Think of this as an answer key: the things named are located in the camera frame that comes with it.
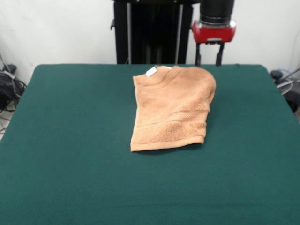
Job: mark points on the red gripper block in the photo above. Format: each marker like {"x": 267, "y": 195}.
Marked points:
{"x": 214, "y": 34}

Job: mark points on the tan terry towel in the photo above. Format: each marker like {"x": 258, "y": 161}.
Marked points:
{"x": 173, "y": 107}

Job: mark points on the dark green table cloth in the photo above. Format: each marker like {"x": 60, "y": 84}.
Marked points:
{"x": 70, "y": 140}

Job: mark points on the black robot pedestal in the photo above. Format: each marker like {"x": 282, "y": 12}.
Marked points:
{"x": 150, "y": 35}

